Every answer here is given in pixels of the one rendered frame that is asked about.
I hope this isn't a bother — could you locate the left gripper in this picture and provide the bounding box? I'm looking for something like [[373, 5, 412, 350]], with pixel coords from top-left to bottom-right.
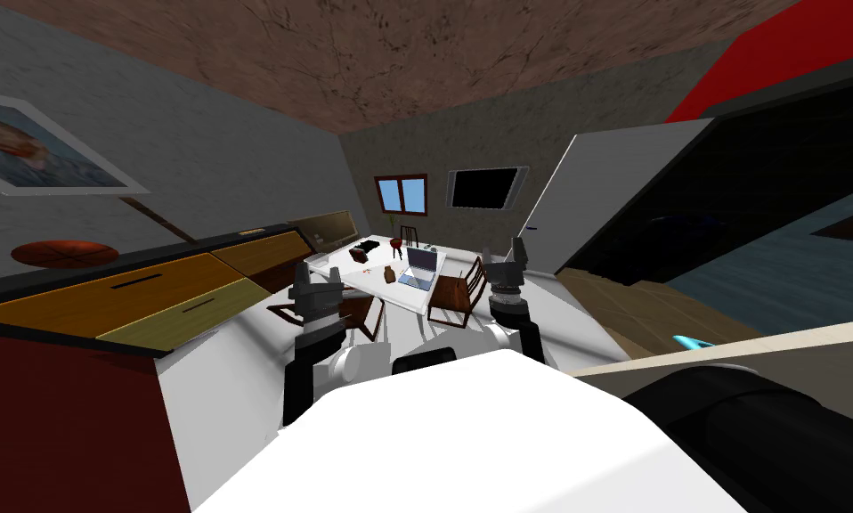
[[287, 263, 347, 330]]

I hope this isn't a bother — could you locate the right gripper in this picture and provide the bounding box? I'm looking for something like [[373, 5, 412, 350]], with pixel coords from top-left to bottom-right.
[[480, 236, 529, 290]]

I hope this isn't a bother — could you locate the white table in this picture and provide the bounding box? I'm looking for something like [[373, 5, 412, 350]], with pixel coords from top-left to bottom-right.
[[304, 233, 451, 316]]

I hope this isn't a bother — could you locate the white door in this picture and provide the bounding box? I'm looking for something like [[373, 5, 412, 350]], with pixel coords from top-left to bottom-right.
[[520, 117, 718, 276]]

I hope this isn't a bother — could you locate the red framed window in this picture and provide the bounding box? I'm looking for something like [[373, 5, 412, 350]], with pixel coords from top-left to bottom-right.
[[373, 173, 430, 217]]

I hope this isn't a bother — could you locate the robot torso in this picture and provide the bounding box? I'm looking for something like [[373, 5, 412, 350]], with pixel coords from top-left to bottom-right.
[[191, 347, 750, 513]]

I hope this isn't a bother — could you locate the yellow drawer cabinet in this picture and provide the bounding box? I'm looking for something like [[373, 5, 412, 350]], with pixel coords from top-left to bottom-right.
[[0, 223, 316, 513]]

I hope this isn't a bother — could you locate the orange basketball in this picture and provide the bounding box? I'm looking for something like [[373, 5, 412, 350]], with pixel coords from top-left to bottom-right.
[[10, 240, 121, 272]]

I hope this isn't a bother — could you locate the beige edged door leaf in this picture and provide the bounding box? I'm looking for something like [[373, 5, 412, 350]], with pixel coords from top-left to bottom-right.
[[567, 316, 853, 432]]

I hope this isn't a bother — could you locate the black wall screen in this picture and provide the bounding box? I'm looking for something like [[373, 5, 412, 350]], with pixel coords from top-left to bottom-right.
[[445, 166, 531, 212]]

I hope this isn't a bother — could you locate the framed wall picture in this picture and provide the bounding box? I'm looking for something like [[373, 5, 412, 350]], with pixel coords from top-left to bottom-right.
[[0, 88, 151, 198]]

